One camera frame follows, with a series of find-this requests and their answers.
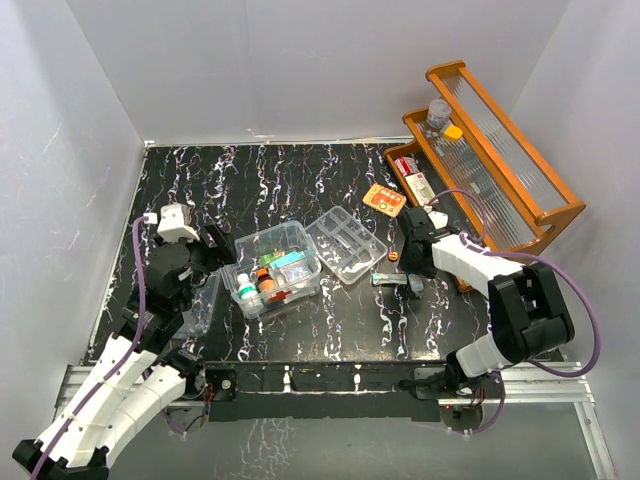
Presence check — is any clear jar on shelf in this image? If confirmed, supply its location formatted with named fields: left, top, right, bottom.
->
left=426, top=99, right=451, bottom=131

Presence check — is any clear compartment organizer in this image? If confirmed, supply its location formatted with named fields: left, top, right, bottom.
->
left=305, top=206, right=388, bottom=285

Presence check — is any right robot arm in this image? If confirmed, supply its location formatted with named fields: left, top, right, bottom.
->
left=398, top=207, right=575, bottom=397

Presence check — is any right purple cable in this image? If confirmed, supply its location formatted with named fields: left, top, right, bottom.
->
left=427, top=188, right=601, bottom=436

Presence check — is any orange wooden shelf rack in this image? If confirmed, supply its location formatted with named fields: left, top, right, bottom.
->
left=383, top=59, right=586, bottom=294

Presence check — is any orange plaster packet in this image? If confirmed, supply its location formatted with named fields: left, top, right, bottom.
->
left=363, top=184, right=407, bottom=218

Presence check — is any green wind oil box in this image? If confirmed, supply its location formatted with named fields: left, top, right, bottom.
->
left=259, top=251, right=284, bottom=268

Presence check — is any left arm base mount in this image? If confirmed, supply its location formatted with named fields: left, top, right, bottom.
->
left=165, top=349, right=237, bottom=419

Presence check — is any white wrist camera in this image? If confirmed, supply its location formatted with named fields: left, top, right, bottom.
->
left=143, top=203, right=200, bottom=243
left=423, top=206, right=449, bottom=229

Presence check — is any orange brown medicine bottle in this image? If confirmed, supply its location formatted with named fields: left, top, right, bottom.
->
left=256, top=268, right=277, bottom=293

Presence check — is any yellow capped bottle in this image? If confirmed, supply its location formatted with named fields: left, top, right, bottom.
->
left=442, top=124, right=463, bottom=142

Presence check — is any clear box lid with handle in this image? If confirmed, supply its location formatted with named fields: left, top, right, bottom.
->
left=174, top=274, right=220, bottom=339

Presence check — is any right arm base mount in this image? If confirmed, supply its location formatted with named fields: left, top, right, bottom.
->
left=398, top=352, right=506, bottom=408

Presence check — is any white blue gauze packet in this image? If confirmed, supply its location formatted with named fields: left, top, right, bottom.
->
left=280, top=261, right=312, bottom=284

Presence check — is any teal bandage packet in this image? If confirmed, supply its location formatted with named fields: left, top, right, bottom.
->
left=270, top=251, right=306, bottom=268

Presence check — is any metal frame rail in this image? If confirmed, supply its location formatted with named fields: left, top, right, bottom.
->
left=49, top=279, right=616, bottom=480

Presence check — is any beige medicine box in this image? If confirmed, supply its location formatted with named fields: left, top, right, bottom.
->
left=405, top=173, right=435, bottom=206

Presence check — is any clear first aid box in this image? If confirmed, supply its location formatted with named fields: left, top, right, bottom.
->
left=221, top=221, right=322, bottom=319

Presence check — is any white green capped bottle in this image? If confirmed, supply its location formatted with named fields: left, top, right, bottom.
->
left=237, top=273, right=258, bottom=303

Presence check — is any blue white spray bottle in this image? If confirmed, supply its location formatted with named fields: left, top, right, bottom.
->
left=407, top=274, right=424, bottom=298

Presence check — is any red white medicine box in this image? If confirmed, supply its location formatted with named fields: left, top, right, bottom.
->
left=394, top=156, right=420, bottom=177

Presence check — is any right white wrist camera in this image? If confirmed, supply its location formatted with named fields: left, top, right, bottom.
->
left=423, top=206, right=449, bottom=229

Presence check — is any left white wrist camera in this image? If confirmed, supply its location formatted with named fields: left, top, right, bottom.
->
left=143, top=203, right=200, bottom=243

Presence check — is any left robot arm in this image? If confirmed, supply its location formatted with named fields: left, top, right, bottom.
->
left=12, top=217, right=237, bottom=479

